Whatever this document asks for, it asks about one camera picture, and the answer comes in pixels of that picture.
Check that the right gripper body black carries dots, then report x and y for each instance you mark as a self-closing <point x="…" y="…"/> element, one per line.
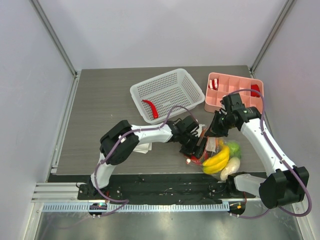
<point x="217" y="127"/>

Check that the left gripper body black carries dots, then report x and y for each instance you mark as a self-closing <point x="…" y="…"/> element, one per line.
<point x="189" y="143"/>

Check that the red fake apple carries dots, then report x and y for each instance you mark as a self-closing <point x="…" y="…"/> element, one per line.
<point x="197" y="161"/>

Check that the clear zip bag orange seal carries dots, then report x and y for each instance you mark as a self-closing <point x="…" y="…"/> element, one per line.
<point x="212" y="148"/>

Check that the yellow fake banana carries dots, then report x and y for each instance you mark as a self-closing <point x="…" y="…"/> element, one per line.
<point x="217" y="162"/>

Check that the red fake chili pepper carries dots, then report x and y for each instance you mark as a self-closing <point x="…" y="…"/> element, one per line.
<point x="153" y="108"/>

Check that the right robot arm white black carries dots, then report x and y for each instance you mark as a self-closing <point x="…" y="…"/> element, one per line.
<point x="286" y="183"/>

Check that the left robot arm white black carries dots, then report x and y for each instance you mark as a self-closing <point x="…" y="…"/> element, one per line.
<point x="119" y="142"/>

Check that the green fake fruit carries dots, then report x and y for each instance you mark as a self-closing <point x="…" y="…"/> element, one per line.
<point x="234" y="149"/>

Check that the white fake radish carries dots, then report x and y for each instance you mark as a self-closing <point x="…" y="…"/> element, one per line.
<point x="232" y="167"/>

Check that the pink compartment tray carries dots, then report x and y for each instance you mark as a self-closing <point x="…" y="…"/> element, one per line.
<point x="229" y="84"/>

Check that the red white striped item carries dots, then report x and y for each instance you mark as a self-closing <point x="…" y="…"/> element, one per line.
<point x="213" y="84"/>

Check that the folded white towel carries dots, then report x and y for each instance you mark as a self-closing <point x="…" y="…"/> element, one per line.
<point x="143" y="148"/>

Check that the red item right compartment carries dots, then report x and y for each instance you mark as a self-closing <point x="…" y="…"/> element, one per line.
<point x="255" y="91"/>

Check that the white perforated plastic basket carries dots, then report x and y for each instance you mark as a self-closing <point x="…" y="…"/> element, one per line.
<point x="176" y="87"/>

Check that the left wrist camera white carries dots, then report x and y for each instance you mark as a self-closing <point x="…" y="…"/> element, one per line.
<point x="201" y="130"/>

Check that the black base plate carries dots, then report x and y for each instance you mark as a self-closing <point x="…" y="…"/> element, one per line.
<point x="169" y="189"/>

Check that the white slotted cable duct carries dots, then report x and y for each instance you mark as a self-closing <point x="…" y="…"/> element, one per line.
<point x="95" y="207"/>

